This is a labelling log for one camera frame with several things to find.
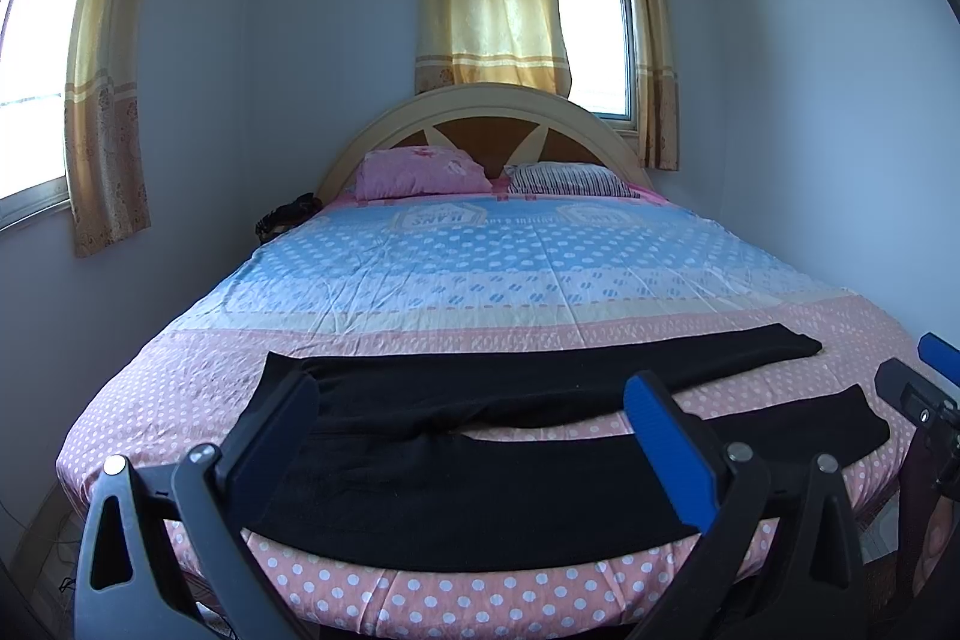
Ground black pants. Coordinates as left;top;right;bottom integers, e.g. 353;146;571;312
242;321;892;575

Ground polka dot bed sheet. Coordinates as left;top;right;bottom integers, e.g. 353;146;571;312
55;195;919;638

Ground black bag beside bed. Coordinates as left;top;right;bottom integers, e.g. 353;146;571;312
254;193;322;245

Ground yellow right curtain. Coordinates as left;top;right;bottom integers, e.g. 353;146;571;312
630;0;680;172

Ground yellow left curtain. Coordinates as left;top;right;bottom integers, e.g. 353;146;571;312
65;0;151;259

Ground striped pillow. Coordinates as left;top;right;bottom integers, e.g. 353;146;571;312
503;161;631;198

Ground pink pillow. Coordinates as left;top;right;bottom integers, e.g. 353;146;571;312
355;146;493;202

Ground cream wooden headboard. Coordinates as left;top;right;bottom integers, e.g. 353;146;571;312
316;85;652;203

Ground back window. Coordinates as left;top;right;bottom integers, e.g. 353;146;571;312
558;0;635;130

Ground window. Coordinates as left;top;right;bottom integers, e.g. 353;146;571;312
0;0;76;227
558;0;635;130

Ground left side window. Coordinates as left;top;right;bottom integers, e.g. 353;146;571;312
0;0;76;227

